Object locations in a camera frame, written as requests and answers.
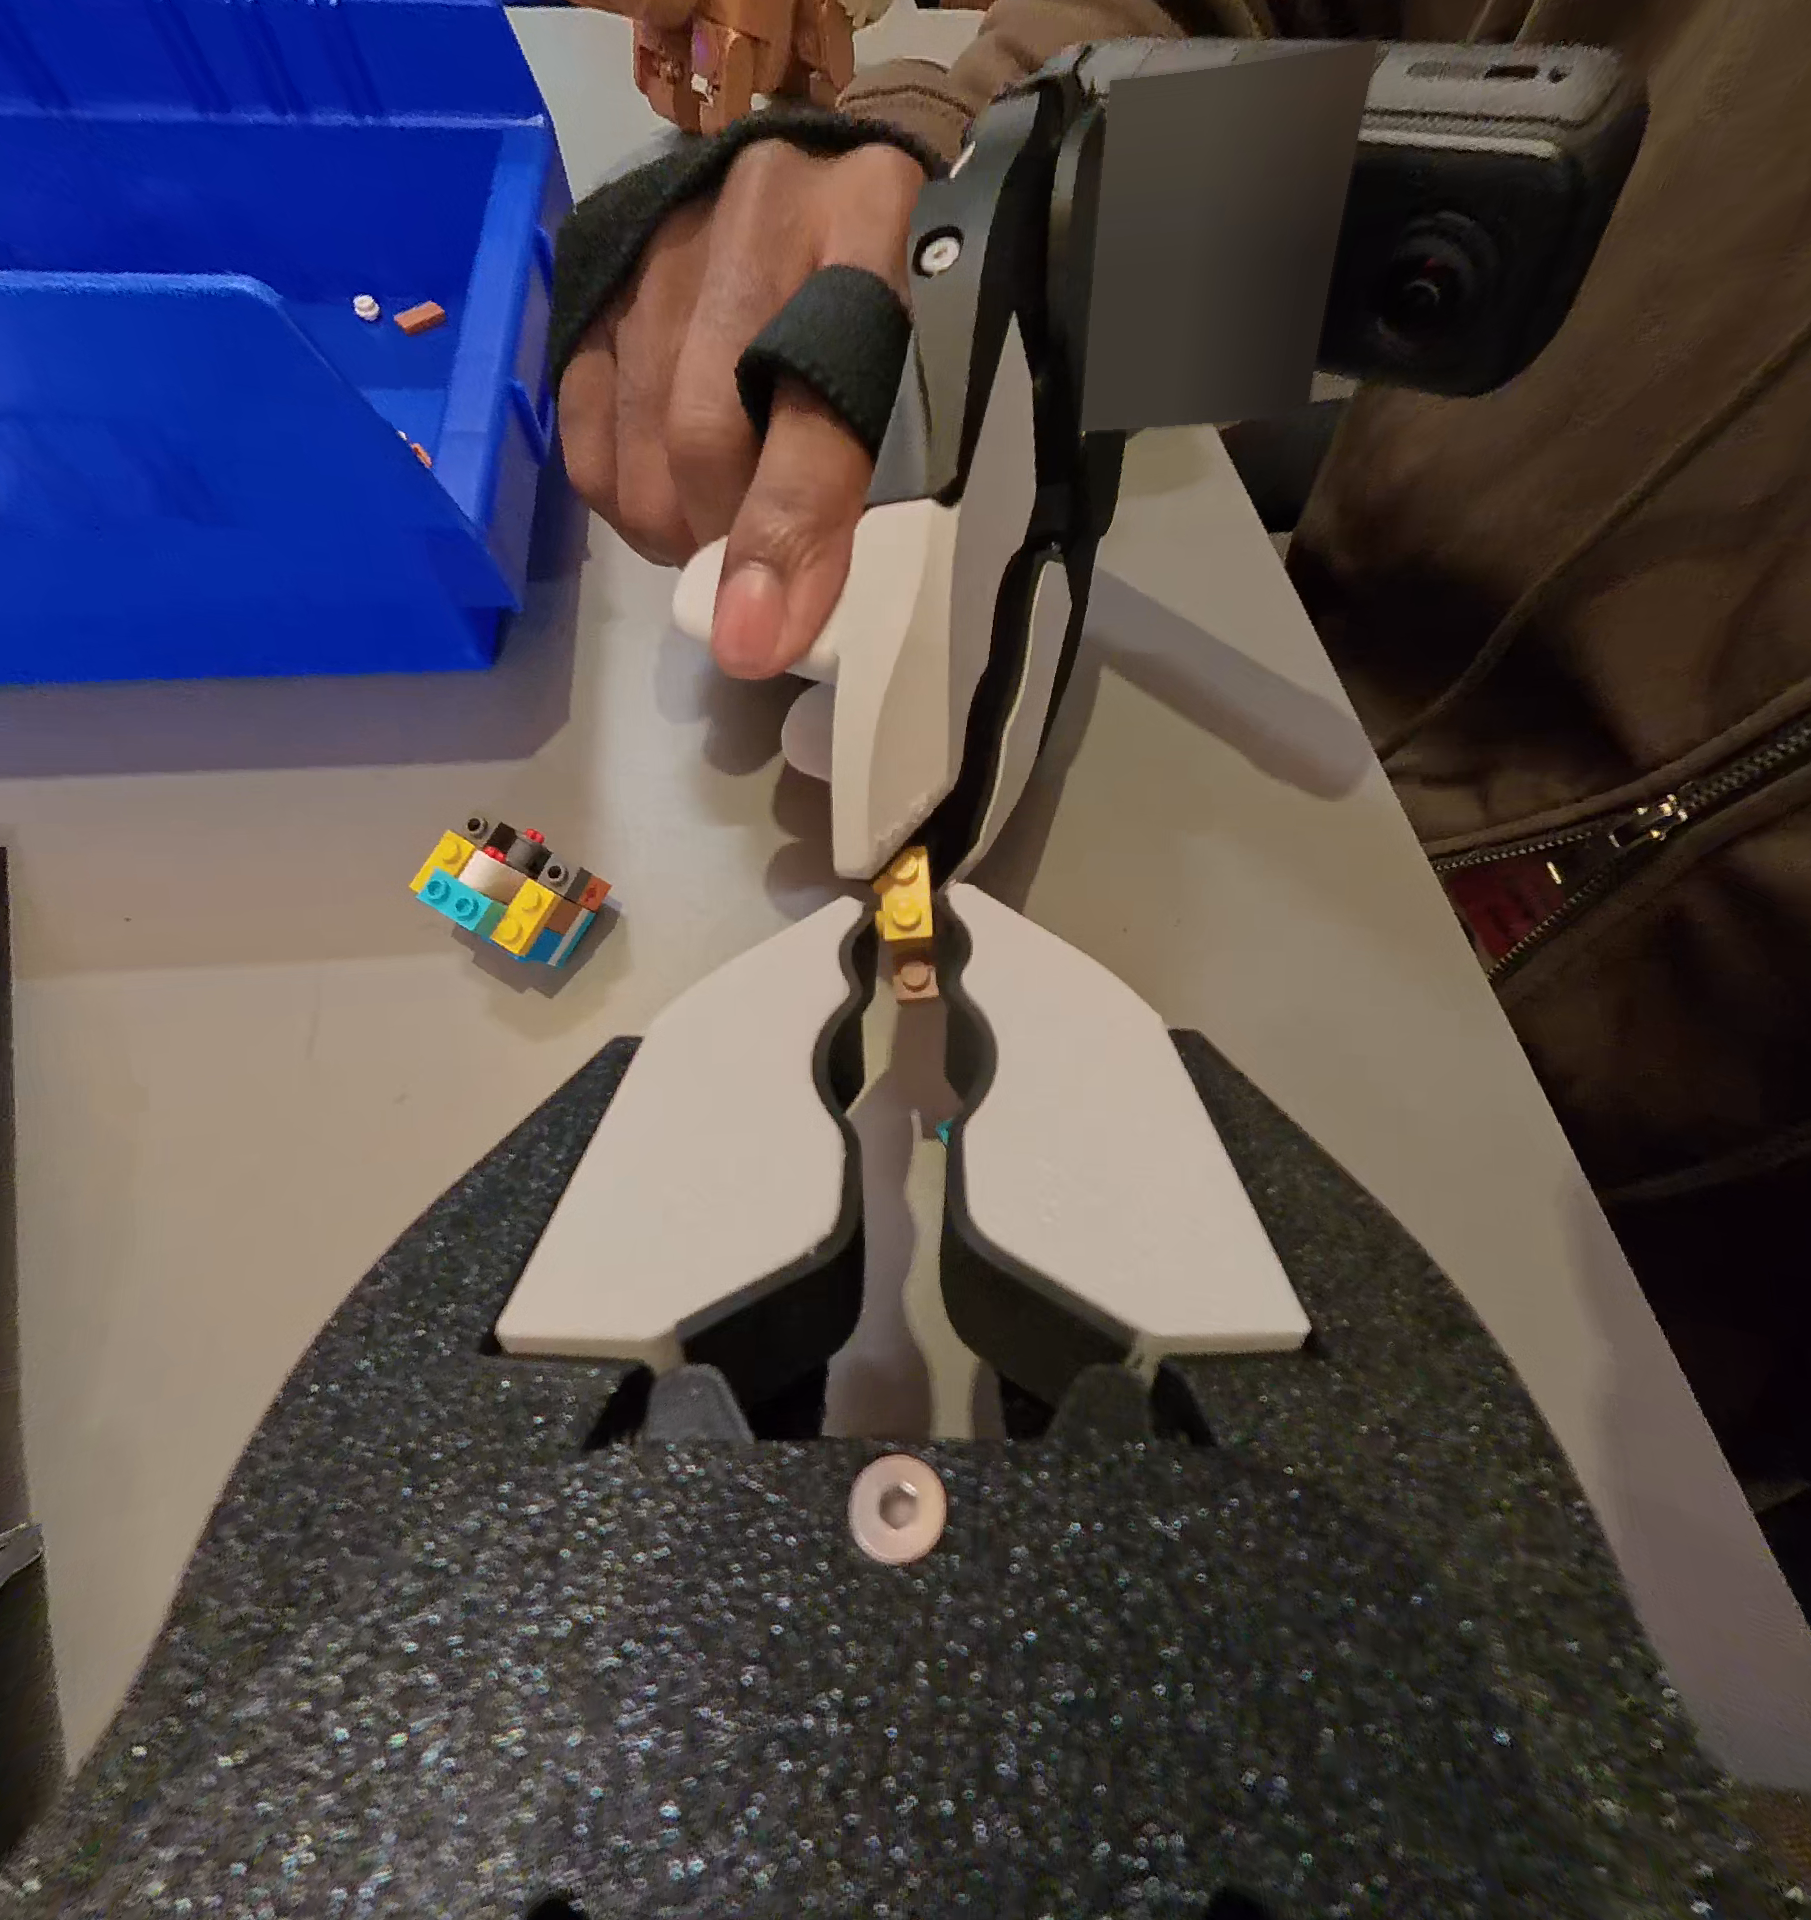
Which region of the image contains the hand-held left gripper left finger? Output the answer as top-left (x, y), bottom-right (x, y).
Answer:
top-left (492, 898), bottom-right (866, 1359)

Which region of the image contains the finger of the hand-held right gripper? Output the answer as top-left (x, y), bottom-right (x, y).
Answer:
top-left (946, 547), bottom-right (1092, 884)
top-left (825, 306), bottom-right (1039, 884)

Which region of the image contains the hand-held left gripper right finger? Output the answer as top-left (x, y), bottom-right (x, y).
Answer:
top-left (938, 882), bottom-right (1313, 1359)

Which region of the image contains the yellow and brown brick assembly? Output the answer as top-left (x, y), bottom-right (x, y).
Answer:
top-left (869, 843), bottom-right (942, 1004)

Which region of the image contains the person's right forearm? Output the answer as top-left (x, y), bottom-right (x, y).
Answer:
top-left (836, 0), bottom-right (1190, 167)

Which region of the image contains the grey desk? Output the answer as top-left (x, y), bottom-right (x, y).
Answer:
top-left (0, 0), bottom-right (1811, 1876)

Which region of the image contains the person's right hand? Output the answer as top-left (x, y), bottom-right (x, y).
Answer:
top-left (557, 142), bottom-right (929, 680)

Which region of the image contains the brown brick figure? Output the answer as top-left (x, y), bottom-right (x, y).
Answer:
top-left (632, 0), bottom-right (862, 137)

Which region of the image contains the multicoloured brick model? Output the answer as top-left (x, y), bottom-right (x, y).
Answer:
top-left (411, 813), bottom-right (613, 969)

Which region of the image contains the person's brown jacket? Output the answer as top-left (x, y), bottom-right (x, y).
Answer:
top-left (1174, 0), bottom-right (1811, 1502)

